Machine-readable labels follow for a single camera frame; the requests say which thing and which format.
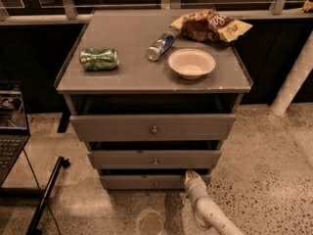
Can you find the crushed green soda can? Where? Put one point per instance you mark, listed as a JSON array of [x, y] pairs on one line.
[[93, 59]]

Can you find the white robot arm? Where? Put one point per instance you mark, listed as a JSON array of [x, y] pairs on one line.
[[205, 211]]

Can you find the white diagonal pole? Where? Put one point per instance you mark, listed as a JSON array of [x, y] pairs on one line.
[[300, 70]]

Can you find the black laptop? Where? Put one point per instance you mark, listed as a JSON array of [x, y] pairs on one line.
[[14, 128]]

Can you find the grey drawer cabinet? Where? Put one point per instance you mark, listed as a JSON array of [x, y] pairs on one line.
[[142, 87]]

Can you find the brown yellow chip bag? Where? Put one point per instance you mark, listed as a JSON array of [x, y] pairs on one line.
[[208, 26]]

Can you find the blue silver soda can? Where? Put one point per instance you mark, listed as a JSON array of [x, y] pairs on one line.
[[159, 47]]

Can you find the small yellow object on ledge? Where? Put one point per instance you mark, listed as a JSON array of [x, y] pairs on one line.
[[307, 6]]

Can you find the metal window railing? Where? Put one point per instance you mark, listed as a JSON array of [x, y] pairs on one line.
[[72, 11]]

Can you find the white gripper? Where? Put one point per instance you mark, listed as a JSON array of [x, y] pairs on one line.
[[195, 184]]

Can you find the white paper bowl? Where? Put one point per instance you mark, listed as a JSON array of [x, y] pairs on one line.
[[191, 63]]

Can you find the grey top drawer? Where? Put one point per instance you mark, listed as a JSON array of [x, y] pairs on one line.
[[152, 127]]

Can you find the grey bottom drawer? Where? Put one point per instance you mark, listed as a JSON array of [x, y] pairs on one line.
[[143, 182]]

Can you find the grey drawer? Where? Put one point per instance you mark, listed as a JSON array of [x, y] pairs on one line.
[[143, 182], [154, 159], [152, 127]]

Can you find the grey middle drawer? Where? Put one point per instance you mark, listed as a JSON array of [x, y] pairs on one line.
[[154, 159]]

